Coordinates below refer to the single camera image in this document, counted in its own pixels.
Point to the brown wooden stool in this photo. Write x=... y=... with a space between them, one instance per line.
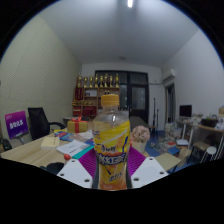
x=200 y=145

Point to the purple sign board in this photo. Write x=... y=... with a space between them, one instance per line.
x=16 y=124

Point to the white paper booklet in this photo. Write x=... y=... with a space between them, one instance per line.
x=71 y=147

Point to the dark glass door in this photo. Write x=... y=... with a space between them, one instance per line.
x=138 y=96

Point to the ceiling light tube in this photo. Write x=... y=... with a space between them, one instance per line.
x=130 y=3

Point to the black microphone stand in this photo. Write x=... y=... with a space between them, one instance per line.
x=154 y=116

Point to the blue printed book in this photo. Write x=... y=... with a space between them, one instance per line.
x=66 y=136

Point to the orange drink bottle yellow cap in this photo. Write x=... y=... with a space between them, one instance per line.
x=111 y=146

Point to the black box on desk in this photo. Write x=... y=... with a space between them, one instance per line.
x=209 y=122

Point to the white wall air conditioner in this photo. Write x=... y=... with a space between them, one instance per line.
x=169 y=75

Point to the black computer monitor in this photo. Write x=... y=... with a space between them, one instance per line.
x=185 y=111

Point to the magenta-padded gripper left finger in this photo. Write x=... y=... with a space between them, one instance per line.
x=75 y=171

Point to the wooden shelf unit with trophies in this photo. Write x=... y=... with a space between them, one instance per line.
x=90 y=100

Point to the pink flowers in pot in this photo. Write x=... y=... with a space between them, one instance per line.
x=140 y=135

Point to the black office chair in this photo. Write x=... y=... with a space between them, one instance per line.
x=37 y=121

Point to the cardboard box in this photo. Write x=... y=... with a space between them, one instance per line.
x=221 y=110

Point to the stack of books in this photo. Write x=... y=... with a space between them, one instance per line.
x=171 y=133

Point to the yellow gift box red ribbon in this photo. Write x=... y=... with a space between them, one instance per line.
x=77 y=126

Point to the red ball-topped stick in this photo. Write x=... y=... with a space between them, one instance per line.
x=67 y=156

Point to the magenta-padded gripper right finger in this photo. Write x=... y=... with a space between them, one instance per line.
x=150 y=170

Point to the teal book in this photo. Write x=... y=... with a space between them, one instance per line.
x=85 y=151

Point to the wooden desk white legs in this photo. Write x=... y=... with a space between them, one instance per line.
x=210 y=128

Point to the pale yellow notepad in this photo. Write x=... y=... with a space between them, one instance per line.
x=50 y=142

